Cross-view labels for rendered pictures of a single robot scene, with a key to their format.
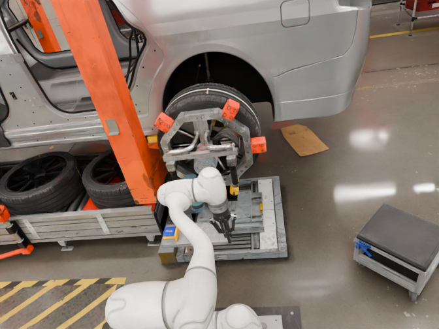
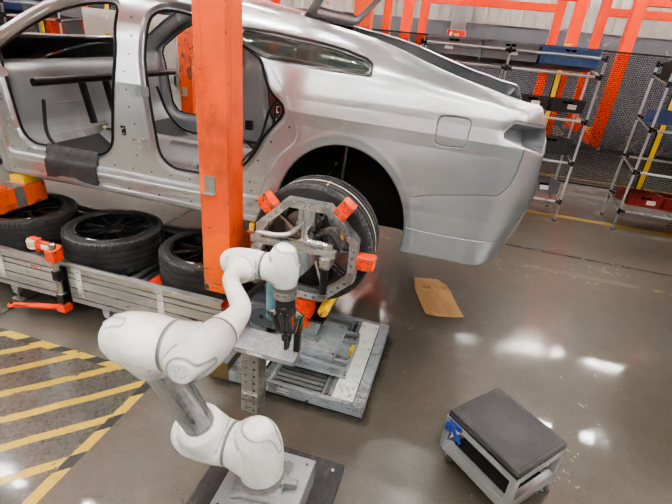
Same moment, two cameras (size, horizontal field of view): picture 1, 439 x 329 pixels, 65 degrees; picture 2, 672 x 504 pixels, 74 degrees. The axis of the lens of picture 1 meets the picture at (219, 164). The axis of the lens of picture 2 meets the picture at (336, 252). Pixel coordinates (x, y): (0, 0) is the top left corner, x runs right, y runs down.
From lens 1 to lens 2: 0.37 m
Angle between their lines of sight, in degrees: 10
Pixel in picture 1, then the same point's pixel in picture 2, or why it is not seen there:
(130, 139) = (224, 207)
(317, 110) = (451, 252)
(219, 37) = (363, 133)
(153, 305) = (152, 332)
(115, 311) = (110, 327)
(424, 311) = not seen: outside the picture
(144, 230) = not seen: hidden behind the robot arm
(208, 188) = (276, 264)
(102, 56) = (224, 104)
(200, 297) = (205, 341)
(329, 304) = (389, 489)
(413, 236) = (518, 434)
